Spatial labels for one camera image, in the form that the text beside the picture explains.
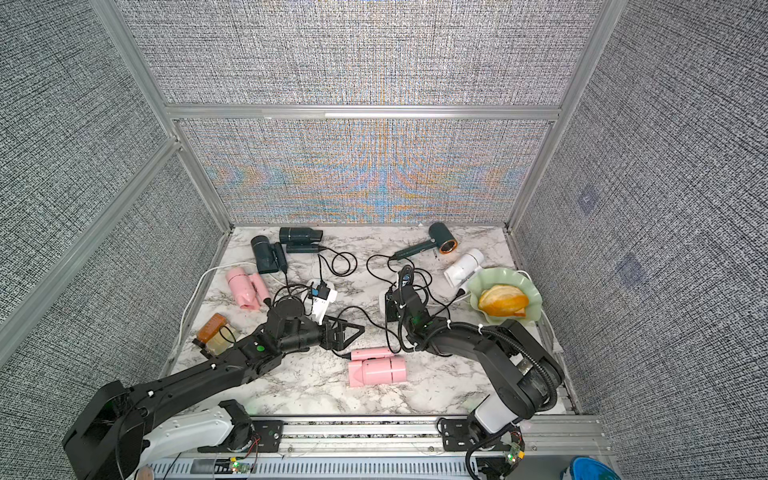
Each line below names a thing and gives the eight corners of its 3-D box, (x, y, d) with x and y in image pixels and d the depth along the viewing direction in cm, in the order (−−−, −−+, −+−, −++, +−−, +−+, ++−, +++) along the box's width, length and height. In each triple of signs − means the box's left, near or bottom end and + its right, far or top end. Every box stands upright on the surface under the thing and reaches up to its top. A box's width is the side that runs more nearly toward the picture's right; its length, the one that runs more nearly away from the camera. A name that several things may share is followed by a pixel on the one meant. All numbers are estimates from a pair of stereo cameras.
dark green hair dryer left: (261, 279, 105) (257, 272, 102) (254, 245, 115) (250, 237, 112) (289, 270, 107) (286, 263, 104) (280, 237, 117) (277, 229, 114)
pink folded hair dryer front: (349, 387, 83) (347, 380, 78) (351, 356, 88) (349, 348, 83) (405, 387, 83) (407, 380, 78) (404, 356, 88) (405, 348, 83)
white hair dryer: (443, 280, 104) (445, 272, 101) (469, 253, 112) (471, 245, 108) (463, 294, 101) (466, 286, 97) (488, 265, 108) (492, 257, 105)
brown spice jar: (197, 346, 91) (190, 340, 87) (219, 317, 97) (213, 311, 93) (211, 351, 90) (204, 345, 86) (231, 322, 96) (226, 316, 92)
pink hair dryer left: (246, 315, 97) (240, 307, 92) (229, 282, 105) (222, 272, 101) (273, 300, 100) (268, 291, 96) (254, 269, 109) (249, 259, 104)
